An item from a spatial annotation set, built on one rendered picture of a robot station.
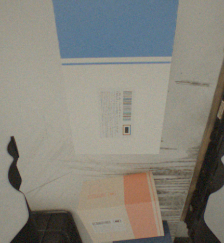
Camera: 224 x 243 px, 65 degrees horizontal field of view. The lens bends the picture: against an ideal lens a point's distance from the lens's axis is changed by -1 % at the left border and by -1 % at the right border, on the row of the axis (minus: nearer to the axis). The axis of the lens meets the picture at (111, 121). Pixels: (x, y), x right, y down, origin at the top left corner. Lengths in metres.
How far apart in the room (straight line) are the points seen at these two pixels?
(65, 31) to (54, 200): 0.41
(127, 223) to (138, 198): 0.07
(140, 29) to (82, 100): 0.10
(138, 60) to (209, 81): 0.17
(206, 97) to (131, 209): 0.25
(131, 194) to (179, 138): 0.14
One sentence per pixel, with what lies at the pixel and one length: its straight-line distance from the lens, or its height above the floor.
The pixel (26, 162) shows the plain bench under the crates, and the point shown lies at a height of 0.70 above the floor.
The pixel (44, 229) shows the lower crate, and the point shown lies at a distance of 0.52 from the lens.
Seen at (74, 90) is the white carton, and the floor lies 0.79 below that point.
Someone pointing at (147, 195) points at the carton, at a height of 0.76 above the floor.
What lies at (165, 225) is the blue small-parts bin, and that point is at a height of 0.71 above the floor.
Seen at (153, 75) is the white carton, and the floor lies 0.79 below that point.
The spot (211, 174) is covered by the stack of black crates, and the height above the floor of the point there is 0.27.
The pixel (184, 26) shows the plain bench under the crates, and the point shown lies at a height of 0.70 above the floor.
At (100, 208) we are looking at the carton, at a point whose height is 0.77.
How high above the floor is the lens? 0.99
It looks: 61 degrees down
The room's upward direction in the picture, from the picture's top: 177 degrees counter-clockwise
